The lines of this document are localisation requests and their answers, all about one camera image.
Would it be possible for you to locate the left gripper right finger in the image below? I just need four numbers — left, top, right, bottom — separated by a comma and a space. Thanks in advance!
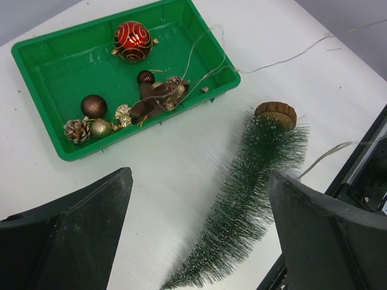
268, 171, 386, 289

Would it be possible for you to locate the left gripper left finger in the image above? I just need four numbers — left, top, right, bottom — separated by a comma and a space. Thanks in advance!
1, 167, 133, 289

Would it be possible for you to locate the small green christmas tree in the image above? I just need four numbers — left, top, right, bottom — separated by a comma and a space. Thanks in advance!
161, 101, 309, 289

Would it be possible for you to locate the brown ribbon bow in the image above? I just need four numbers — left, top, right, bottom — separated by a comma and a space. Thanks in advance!
130, 77, 189, 124

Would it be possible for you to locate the fairy light wire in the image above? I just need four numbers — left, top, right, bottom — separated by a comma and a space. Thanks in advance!
163, 18, 387, 179

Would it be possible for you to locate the white tipped pine cone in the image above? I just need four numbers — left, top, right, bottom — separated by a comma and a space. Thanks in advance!
63, 119, 91, 144

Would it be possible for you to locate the gold bauble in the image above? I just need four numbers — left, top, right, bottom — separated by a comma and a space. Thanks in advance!
90, 118, 113, 138

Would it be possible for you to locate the small gold pine cone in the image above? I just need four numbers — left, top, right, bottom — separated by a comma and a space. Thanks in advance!
114, 104, 132, 127

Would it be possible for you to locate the green plastic tray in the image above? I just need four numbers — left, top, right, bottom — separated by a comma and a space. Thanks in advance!
11, 1, 241, 161

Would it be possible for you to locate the dark brown small bauble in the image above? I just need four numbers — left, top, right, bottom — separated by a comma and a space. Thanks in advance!
137, 70, 155, 85

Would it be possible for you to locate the red glitter bauble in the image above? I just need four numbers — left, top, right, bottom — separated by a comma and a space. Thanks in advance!
111, 21, 157, 63

